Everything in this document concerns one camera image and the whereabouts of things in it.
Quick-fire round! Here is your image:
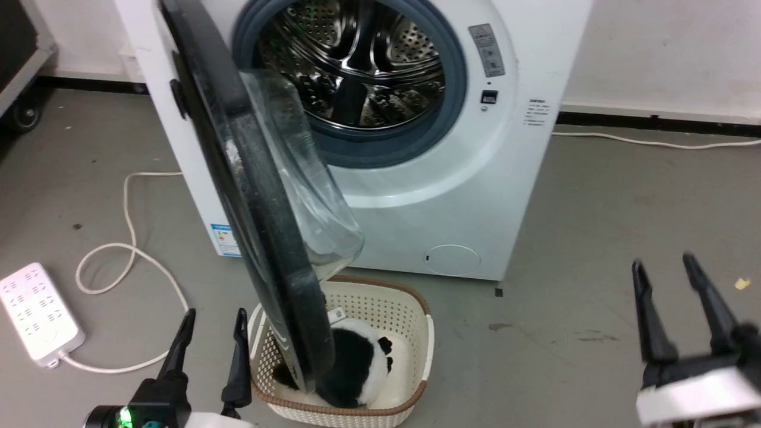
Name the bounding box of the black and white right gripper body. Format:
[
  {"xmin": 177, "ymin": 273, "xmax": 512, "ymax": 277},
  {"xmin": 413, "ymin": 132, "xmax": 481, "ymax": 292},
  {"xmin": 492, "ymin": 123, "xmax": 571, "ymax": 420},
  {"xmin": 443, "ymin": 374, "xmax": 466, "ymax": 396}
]
[{"xmin": 636, "ymin": 324, "xmax": 761, "ymax": 428}]

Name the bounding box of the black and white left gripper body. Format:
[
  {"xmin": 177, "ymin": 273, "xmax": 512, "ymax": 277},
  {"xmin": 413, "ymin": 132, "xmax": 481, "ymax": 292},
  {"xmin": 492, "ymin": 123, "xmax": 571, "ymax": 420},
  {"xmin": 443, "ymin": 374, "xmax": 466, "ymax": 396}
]
[{"xmin": 83, "ymin": 372, "xmax": 253, "ymax": 428}]

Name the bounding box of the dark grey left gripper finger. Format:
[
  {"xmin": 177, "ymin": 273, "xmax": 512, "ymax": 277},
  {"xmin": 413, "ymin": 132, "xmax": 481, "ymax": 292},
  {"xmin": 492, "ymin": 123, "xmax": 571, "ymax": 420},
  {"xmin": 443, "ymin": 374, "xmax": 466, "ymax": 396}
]
[
  {"xmin": 157, "ymin": 308, "xmax": 197, "ymax": 381},
  {"xmin": 221, "ymin": 307, "xmax": 253, "ymax": 419}
]

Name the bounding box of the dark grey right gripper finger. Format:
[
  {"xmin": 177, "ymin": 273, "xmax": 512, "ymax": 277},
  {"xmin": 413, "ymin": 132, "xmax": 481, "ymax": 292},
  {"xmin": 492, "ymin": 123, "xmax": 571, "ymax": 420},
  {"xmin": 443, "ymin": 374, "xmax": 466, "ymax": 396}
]
[
  {"xmin": 631, "ymin": 260, "xmax": 679, "ymax": 364},
  {"xmin": 682, "ymin": 253, "xmax": 741, "ymax": 353}
]

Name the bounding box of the black round washing machine door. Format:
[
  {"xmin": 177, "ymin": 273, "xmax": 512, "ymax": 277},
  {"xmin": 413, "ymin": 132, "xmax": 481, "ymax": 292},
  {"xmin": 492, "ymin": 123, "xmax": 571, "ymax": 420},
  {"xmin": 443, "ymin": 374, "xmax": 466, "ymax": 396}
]
[{"xmin": 158, "ymin": 0, "xmax": 365, "ymax": 394}]

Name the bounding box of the white front-load washing machine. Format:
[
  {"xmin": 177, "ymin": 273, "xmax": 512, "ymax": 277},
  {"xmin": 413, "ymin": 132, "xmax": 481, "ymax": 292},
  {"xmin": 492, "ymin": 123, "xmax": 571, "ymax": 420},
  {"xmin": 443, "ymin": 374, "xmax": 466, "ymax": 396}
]
[{"xmin": 114, "ymin": 0, "xmax": 594, "ymax": 281}]

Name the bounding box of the black and white panda plush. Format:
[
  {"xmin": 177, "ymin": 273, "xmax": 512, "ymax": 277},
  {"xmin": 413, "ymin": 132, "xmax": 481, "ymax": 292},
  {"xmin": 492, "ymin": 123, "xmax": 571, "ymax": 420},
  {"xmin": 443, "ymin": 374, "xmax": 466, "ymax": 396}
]
[{"xmin": 273, "ymin": 319, "xmax": 395, "ymax": 409}]

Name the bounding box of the white power strip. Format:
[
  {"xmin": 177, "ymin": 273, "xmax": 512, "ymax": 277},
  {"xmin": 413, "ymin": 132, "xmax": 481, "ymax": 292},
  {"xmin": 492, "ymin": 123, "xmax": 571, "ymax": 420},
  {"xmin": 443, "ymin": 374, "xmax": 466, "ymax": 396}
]
[{"xmin": 0, "ymin": 262, "xmax": 86, "ymax": 367}]

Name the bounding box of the cream woven laundry basket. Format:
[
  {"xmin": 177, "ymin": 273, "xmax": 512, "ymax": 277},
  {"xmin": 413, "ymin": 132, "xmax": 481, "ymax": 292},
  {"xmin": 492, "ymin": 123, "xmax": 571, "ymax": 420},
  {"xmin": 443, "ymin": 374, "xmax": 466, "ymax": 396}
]
[{"xmin": 248, "ymin": 275, "xmax": 435, "ymax": 428}]

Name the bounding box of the black wheeled cart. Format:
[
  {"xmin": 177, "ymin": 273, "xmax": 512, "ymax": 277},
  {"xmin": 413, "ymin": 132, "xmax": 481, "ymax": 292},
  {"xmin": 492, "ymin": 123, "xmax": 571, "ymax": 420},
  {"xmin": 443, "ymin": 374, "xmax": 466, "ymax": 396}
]
[{"xmin": 0, "ymin": 0, "xmax": 58, "ymax": 133}]

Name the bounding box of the white power strip cable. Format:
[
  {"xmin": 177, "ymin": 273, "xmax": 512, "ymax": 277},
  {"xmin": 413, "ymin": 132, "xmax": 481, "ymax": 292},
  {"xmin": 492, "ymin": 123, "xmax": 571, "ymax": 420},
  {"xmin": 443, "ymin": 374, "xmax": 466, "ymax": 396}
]
[{"xmin": 58, "ymin": 171, "xmax": 190, "ymax": 375}]

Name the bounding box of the white cable along wall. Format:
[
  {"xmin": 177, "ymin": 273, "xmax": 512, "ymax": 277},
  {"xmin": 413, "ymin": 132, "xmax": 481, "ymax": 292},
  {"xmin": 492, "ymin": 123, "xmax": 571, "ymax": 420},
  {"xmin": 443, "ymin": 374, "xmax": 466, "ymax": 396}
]
[{"xmin": 551, "ymin": 131, "xmax": 761, "ymax": 150}]

